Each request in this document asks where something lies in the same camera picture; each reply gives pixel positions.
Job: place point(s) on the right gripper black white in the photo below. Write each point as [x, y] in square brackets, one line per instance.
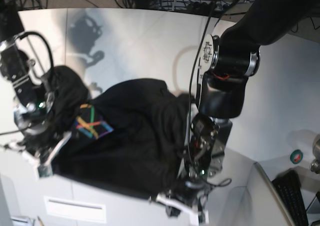
[40, 145]

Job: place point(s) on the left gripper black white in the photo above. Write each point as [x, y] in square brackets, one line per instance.
[188, 196]

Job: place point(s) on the black t-shirt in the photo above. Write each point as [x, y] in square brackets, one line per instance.
[128, 140]

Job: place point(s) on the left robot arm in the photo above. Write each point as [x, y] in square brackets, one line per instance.
[222, 67]

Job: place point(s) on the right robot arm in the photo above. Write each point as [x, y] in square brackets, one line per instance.
[35, 97]

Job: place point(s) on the black keyboard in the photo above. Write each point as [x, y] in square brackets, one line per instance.
[288, 187]

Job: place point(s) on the green tape roll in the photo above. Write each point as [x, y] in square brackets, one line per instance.
[296, 156]

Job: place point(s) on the silver metal cylinder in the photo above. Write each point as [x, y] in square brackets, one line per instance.
[315, 164]

